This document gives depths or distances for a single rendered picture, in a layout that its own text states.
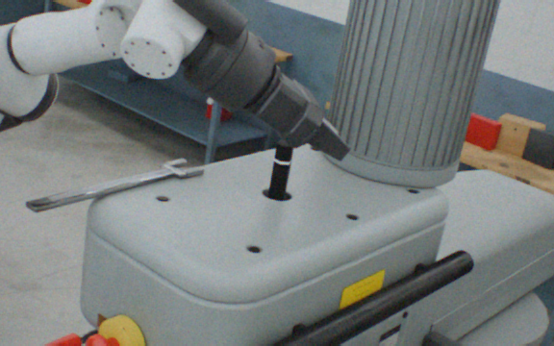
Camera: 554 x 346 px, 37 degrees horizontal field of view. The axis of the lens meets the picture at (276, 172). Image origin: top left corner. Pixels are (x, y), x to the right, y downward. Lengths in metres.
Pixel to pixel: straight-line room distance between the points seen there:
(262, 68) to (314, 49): 5.36
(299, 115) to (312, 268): 0.17
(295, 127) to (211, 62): 0.12
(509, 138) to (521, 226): 3.46
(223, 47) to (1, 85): 0.29
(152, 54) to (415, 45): 0.36
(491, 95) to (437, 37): 4.46
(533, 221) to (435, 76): 0.54
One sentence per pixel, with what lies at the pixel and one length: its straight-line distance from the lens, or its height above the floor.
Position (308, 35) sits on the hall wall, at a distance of 6.30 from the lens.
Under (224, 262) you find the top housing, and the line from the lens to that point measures 0.84.
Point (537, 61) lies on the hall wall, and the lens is 5.40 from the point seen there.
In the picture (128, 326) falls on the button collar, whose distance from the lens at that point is 0.91.
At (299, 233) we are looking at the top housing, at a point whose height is 1.89.
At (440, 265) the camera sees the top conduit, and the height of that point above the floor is 1.81.
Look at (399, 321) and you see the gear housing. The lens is 1.17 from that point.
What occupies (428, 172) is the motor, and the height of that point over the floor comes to 1.91.
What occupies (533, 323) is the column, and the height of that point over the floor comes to 1.56.
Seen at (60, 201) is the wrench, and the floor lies 1.90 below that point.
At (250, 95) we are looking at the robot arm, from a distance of 0.92.
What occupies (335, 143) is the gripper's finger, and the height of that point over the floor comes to 1.97.
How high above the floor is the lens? 2.28
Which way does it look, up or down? 21 degrees down
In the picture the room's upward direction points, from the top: 10 degrees clockwise
